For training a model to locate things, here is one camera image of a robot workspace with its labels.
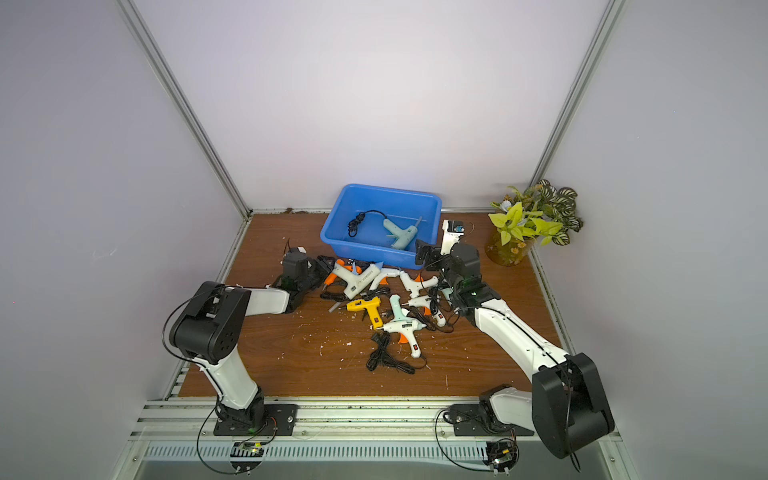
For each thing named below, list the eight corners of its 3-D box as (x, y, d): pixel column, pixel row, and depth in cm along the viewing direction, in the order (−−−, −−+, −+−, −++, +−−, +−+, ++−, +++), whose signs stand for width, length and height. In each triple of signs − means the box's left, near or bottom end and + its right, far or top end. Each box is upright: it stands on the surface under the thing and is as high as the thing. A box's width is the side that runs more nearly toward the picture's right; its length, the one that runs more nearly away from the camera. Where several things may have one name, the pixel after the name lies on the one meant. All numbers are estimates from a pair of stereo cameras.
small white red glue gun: (408, 303, 95) (408, 300, 93) (417, 293, 97) (418, 289, 96) (441, 328, 89) (442, 325, 88) (450, 317, 92) (451, 314, 90)
